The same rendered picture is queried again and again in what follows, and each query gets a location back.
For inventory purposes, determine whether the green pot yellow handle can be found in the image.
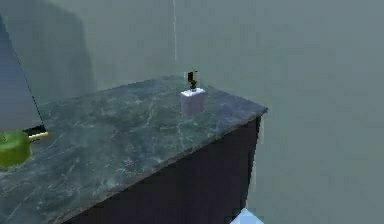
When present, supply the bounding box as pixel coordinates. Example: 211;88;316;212
0;130;51;169

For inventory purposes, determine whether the blue grey wall panel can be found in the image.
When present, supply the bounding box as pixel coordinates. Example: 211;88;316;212
0;14;47;134

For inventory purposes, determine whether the dark cabinet marble counter top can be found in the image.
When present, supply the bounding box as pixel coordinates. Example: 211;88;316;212
0;75;269;224

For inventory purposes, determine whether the white soap dispenser black pump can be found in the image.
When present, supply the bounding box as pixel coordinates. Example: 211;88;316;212
180;70;207;118

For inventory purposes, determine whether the pale blue white object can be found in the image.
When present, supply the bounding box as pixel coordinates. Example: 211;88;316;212
229;207;266;224

